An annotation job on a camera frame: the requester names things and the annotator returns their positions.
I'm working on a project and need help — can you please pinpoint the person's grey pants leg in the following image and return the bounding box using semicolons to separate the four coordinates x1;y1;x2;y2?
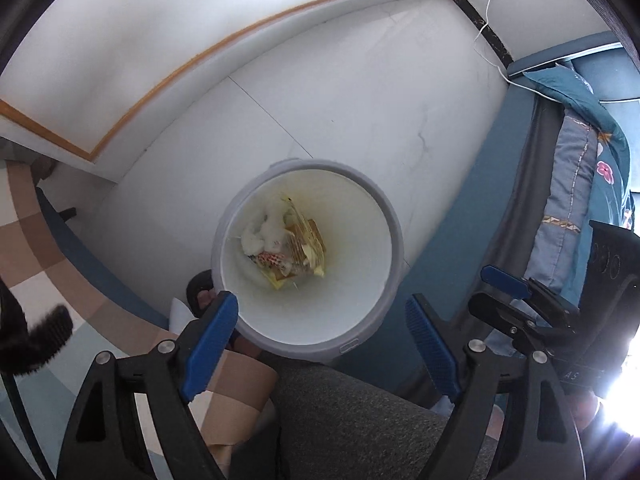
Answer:
260;350;501;480

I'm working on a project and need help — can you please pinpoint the patterned wrapper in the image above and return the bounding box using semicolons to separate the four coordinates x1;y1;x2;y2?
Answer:
255;252;293;278

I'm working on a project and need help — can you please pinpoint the black velcro strap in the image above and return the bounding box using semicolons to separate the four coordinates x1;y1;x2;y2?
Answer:
0;280;75;376

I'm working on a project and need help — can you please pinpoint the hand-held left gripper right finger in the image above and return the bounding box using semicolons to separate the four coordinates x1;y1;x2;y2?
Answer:
404;294;586;480

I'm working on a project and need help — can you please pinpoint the white wardrobe with wooden trim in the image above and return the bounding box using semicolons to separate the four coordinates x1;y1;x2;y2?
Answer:
0;0;481;171

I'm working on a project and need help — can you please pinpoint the white tissue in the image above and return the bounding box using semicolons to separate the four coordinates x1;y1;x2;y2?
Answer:
240;200;293;256

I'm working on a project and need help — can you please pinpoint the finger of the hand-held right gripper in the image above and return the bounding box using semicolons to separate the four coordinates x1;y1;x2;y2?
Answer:
467;290;571;361
480;265;587;325

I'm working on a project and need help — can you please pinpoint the yellow snack wrapper with picture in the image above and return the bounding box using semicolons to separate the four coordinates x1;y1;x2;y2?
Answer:
280;192;328;281

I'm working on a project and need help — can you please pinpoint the blue floral quilt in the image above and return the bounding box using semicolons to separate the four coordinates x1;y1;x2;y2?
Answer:
520;65;633;301

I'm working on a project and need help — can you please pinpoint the black marble floor strip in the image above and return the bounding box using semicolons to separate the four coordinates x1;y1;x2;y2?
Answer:
446;0;516;68

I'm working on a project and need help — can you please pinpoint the white bin with grey rim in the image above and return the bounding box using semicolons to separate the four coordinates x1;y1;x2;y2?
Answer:
210;157;405;361

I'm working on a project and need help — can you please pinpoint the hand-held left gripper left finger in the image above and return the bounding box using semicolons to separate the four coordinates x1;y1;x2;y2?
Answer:
56;290;240;480

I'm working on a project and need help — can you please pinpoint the orange snack packet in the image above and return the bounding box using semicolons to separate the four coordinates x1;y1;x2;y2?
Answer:
287;217;326;266

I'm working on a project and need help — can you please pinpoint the checked tablecloth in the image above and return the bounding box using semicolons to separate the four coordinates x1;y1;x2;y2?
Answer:
0;160;278;480

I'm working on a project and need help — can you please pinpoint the black slipper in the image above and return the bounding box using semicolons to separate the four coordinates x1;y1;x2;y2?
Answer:
186;270;221;318

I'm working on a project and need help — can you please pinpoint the blue bed frame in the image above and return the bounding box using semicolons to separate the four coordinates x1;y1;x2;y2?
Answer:
390;30;640;411

